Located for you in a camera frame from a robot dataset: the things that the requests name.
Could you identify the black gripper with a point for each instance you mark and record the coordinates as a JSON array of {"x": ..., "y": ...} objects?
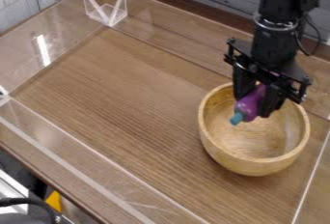
[{"x": 266, "y": 61}]

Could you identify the purple toy eggplant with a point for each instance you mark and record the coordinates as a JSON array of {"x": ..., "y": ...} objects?
[{"x": 246, "y": 107}]

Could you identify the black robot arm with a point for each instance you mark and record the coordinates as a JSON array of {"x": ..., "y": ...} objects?
[{"x": 283, "y": 11}]

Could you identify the brown wooden bowl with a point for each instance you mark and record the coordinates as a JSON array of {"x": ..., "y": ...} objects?
[{"x": 254, "y": 149}]

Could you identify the yellow black device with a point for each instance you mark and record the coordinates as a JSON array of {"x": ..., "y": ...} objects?
[{"x": 67, "y": 213}]

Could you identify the clear acrylic tray wall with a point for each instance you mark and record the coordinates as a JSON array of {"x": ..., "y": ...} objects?
[{"x": 99, "y": 116}]

